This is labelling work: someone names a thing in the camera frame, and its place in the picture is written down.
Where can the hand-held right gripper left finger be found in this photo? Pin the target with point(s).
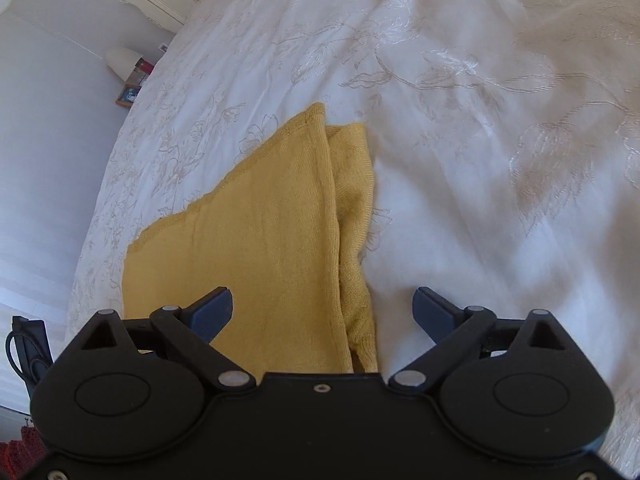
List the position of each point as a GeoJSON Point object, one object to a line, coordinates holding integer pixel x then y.
{"type": "Point", "coordinates": [215, 310]}

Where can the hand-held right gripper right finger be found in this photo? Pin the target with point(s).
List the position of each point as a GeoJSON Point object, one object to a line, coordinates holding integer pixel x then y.
{"type": "Point", "coordinates": [430, 310]}

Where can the yellow knit sweater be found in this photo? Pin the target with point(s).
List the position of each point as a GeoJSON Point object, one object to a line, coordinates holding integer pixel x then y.
{"type": "Point", "coordinates": [265, 220]}

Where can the white embroidered bedspread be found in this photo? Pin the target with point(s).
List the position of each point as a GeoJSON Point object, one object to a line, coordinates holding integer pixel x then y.
{"type": "Point", "coordinates": [475, 160]}

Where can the small framed photo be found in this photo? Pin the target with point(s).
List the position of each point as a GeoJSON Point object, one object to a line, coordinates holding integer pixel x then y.
{"type": "Point", "coordinates": [128, 95]}

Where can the red textured cloth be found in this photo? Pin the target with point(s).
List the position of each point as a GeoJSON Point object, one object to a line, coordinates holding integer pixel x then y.
{"type": "Point", "coordinates": [20, 447]}

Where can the small red container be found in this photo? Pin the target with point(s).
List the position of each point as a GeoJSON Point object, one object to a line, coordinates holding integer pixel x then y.
{"type": "Point", "coordinates": [145, 66]}

